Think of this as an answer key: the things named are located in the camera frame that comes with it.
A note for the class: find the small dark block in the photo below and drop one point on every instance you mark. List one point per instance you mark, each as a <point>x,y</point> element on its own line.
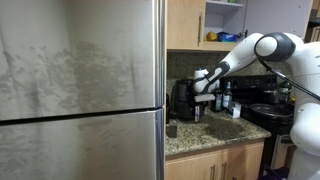
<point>172,129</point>

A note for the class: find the green item on shelf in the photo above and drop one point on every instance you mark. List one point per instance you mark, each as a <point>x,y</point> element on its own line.
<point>232,1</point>

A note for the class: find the wooden wall cabinet door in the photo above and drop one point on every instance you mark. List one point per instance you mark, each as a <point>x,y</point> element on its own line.
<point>183,23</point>

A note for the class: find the yellow object on shelf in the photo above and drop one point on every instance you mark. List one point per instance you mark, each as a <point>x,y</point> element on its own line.
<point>211,36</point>

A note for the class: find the clear bottle white label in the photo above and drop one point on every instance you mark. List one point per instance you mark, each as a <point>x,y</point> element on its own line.
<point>227,98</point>

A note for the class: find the green glass bottle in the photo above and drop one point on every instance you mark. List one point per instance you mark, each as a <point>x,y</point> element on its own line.
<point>284,91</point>

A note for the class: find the stainless steel refrigerator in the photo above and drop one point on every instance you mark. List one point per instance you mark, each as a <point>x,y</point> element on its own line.
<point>76,83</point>

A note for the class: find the black frying pan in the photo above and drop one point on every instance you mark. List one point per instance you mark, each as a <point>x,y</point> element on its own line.
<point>270,111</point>

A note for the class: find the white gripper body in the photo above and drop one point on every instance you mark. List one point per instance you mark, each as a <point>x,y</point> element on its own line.
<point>204,98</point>

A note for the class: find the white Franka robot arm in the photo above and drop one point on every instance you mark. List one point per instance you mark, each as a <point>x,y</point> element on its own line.
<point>240,55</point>

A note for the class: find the blue box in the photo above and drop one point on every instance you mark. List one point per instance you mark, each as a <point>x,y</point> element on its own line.
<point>227,37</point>

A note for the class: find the black air fryer basket drawer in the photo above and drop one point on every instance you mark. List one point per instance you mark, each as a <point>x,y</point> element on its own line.
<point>186,111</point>

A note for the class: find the dark bottle with label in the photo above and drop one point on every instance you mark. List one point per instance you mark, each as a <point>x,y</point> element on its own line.
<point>218,101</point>

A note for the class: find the small white box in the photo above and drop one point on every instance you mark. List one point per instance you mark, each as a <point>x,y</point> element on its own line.
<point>235,110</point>

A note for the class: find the wooden upper cabinet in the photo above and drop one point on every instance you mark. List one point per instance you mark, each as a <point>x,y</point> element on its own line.
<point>220,15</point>

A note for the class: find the black stove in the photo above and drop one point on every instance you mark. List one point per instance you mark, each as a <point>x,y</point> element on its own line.
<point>260,88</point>

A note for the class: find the wooden base cabinet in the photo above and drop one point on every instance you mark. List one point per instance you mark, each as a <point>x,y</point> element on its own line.
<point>240,160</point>

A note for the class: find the grey open cabinet door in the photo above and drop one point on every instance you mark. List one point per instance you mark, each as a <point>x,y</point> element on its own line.
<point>276,15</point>

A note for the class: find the black air fryer body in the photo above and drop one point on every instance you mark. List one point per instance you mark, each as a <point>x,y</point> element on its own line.
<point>182,90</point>

